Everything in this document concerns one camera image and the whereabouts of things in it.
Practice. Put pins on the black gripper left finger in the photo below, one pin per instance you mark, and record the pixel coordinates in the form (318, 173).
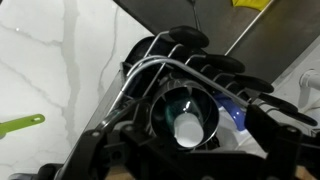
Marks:
(122, 141)

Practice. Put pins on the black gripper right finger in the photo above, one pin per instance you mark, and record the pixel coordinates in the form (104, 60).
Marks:
(280, 142)

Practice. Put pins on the bottle with green contents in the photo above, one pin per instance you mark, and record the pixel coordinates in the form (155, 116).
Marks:
(185, 121)

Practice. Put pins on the blue white cup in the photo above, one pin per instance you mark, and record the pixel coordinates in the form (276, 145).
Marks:
(234, 110)

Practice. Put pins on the metal dish drying rack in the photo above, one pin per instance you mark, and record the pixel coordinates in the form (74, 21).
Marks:
(155, 66)

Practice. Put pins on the green plastic spoon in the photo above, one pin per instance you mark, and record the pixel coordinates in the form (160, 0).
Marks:
(20, 123)

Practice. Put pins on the stainless steel sink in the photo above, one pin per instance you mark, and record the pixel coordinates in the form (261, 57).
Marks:
(267, 42)

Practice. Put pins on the yellow sponge holder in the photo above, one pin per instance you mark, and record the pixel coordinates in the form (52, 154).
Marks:
(254, 4)

